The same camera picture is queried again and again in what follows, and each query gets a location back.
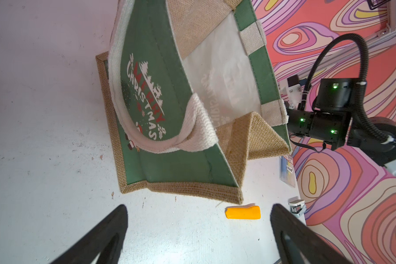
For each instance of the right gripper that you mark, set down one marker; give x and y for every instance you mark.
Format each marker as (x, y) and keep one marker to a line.
(331, 128)

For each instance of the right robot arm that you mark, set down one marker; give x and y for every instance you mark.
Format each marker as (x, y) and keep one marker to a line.
(376, 136)

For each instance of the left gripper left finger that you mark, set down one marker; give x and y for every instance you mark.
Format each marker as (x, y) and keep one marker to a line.
(103, 243)

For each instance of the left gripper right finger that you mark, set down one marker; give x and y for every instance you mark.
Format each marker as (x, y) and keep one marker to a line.
(297, 244)

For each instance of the blade refill package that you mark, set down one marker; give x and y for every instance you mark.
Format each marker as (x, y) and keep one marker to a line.
(287, 174)

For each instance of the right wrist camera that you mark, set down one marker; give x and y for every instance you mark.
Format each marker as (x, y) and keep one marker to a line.
(336, 94)

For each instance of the orange utility knife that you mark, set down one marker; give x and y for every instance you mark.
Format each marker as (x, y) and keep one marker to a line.
(243, 213)

